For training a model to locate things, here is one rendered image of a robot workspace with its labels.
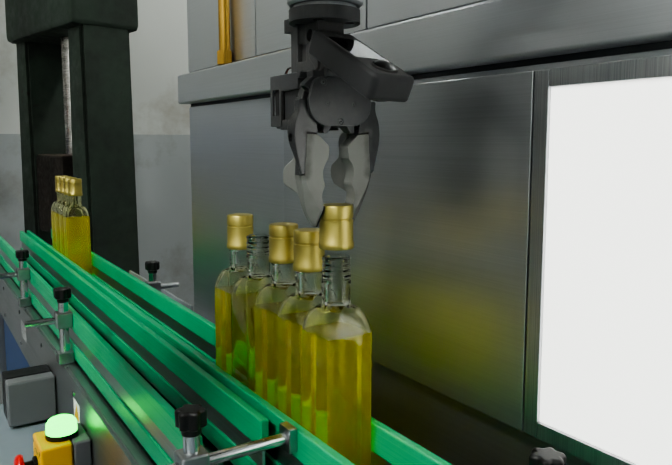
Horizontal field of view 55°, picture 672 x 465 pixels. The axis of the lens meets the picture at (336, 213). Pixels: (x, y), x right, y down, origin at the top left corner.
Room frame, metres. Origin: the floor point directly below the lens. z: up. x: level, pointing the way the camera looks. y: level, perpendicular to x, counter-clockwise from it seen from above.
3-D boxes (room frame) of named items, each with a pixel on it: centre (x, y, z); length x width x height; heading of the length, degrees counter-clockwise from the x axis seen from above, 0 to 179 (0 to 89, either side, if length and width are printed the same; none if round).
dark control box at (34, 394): (1.15, 0.56, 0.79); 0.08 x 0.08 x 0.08; 33
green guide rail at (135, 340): (1.39, 0.56, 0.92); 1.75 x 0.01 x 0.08; 33
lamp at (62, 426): (0.92, 0.40, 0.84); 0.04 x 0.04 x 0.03
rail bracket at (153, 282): (1.34, 0.36, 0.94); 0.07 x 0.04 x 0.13; 123
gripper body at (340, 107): (0.67, 0.02, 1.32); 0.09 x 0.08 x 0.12; 33
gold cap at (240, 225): (0.84, 0.12, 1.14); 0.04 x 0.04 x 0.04
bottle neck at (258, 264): (0.79, 0.10, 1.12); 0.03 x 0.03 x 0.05
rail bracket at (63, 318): (1.07, 0.48, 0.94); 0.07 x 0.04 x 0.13; 123
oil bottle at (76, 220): (1.67, 0.67, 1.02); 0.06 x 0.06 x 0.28; 33
